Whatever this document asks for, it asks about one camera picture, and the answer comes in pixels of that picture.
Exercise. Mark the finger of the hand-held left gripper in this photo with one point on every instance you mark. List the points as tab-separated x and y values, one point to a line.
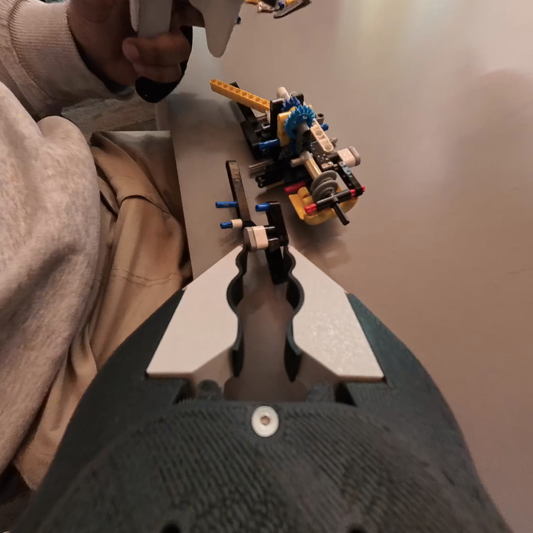
222	25

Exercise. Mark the person's left forearm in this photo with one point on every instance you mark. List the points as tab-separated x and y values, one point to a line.
37	50

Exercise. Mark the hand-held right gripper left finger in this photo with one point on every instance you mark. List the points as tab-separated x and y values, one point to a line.
200	329

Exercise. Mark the person's left hand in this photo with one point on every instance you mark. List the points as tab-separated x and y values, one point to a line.
108	41

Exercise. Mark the pile of loose lego pieces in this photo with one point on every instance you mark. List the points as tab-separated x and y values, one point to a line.
279	6

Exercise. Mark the person's khaki pants leg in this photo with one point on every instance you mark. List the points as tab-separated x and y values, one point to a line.
141	250

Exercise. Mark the yellow black lego model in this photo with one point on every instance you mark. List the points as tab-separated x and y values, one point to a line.
308	158

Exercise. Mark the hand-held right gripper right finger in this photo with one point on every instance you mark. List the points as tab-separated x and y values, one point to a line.
333	333

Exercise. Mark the black lego beam subassembly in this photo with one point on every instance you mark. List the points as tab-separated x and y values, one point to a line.
277	245

